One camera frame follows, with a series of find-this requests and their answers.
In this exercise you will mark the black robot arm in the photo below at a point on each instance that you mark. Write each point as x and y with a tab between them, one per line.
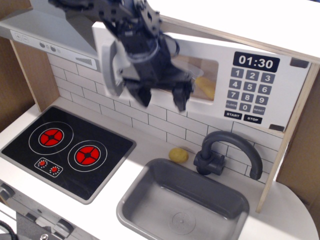
138	27

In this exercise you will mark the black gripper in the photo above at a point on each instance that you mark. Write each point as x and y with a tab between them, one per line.
152	68

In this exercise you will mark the wooden microwave cabinet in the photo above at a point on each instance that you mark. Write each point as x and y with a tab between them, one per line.
287	27

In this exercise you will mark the grey range hood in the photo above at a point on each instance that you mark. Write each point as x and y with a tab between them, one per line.
50	29

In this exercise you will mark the white plastic toy knife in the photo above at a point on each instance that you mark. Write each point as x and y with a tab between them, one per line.
196	71

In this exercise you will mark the yellow toy food in microwave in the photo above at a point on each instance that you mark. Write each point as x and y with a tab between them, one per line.
206	87

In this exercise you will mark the yellow toy potato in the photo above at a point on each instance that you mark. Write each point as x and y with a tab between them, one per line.
178	155

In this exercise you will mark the grey oven control panel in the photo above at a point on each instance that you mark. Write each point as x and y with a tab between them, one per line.
32	221

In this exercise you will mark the grey plastic sink basin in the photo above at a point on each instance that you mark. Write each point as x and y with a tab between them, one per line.
170	202

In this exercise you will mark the black toy stove top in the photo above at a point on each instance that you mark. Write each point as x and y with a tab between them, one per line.
69	153

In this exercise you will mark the white toy microwave door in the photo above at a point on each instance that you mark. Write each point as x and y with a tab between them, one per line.
252	86

